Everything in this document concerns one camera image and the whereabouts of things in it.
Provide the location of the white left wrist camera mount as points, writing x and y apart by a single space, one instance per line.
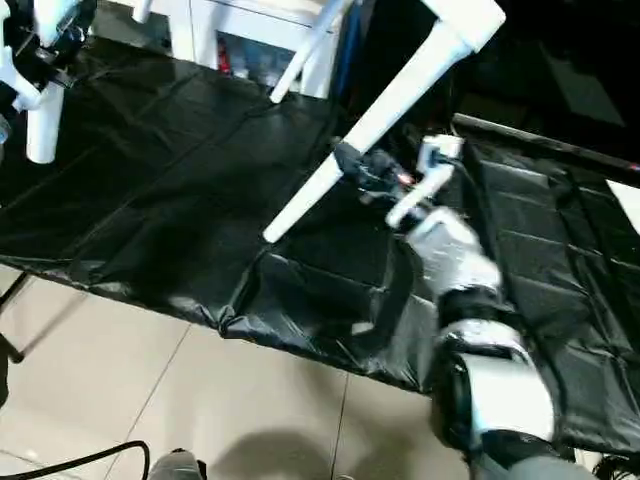
15 80

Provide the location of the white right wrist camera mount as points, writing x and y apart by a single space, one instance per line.
430 175

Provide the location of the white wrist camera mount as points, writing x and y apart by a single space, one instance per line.
15 80
430 175

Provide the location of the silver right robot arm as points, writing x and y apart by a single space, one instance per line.
475 280

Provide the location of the dark left robot foot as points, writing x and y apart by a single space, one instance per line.
177 465

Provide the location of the black metal rail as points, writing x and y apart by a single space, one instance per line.
550 142

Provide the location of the white flat board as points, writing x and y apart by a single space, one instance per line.
627 197

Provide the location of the blue vertical panel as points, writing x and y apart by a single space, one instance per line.
350 50

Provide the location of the black work mat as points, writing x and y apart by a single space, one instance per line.
175 200

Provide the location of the white glass-door cabinet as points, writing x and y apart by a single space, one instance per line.
250 20

